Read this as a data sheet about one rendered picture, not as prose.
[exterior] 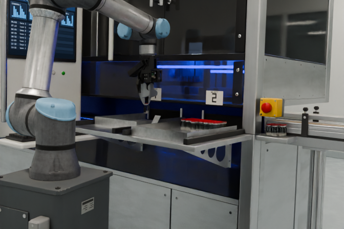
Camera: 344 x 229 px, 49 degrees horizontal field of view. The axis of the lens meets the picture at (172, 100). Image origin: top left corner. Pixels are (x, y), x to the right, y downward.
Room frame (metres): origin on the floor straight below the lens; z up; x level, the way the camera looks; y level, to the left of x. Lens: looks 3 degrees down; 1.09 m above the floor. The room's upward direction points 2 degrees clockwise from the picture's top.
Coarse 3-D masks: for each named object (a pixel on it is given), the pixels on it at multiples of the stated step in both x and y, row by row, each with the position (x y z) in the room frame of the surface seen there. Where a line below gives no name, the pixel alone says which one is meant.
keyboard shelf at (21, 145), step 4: (76, 136) 1.82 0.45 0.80; (80, 136) 1.82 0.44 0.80; (84, 136) 1.84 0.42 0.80; (88, 136) 1.85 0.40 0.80; (92, 136) 1.87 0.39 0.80; (0, 140) 1.68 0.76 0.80; (4, 140) 1.67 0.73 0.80; (8, 140) 1.66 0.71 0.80; (12, 140) 1.66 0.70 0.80; (76, 140) 1.79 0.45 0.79; (80, 140) 1.81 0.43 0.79; (84, 140) 1.83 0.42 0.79; (4, 144) 1.66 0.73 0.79; (8, 144) 1.63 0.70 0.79; (12, 144) 1.61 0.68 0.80; (16, 144) 1.60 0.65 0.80; (20, 144) 1.58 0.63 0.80; (24, 144) 1.58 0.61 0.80; (28, 144) 1.60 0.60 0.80; (32, 144) 1.61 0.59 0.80; (20, 148) 1.58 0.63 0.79; (24, 148) 1.58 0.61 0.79
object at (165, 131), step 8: (136, 128) 1.41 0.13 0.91; (144, 128) 1.38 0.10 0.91; (152, 128) 1.36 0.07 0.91; (160, 128) 1.55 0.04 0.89; (168, 128) 1.60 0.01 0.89; (176, 128) 1.64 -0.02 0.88; (216, 128) 1.41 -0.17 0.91; (224, 128) 1.46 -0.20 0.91; (232, 128) 1.51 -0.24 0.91; (144, 136) 1.38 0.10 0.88; (152, 136) 1.36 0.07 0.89; (160, 136) 1.34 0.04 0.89; (168, 136) 1.31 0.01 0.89; (176, 136) 1.29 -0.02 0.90; (184, 136) 1.27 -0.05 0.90; (192, 136) 1.29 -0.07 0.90
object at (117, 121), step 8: (96, 120) 1.72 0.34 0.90; (104, 120) 1.68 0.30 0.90; (112, 120) 1.65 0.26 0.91; (120, 120) 1.62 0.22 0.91; (128, 120) 1.89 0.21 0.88; (136, 120) 1.92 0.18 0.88; (144, 120) 1.93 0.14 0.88; (152, 120) 1.64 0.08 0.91; (160, 120) 1.69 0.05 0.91; (168, 120) 1.73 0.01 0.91; (176, 120) 1.78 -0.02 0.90
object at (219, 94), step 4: (208, 92) 1.66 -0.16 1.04; (212, 92) 1.64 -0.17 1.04; (216, 92) 1.63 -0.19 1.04; (220, 92) 1.62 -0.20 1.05; (208, 96) 1.66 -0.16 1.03; (212, 96) 1.64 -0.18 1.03; (220, 96) 1.62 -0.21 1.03; (208, 100) 1.66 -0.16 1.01; (216, 100) 1.63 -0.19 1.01; (220, 100) 1.62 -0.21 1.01; (212, 104) 1.64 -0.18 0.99; (216, 104) 1.63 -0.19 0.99; (220, 104) 1.62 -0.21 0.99
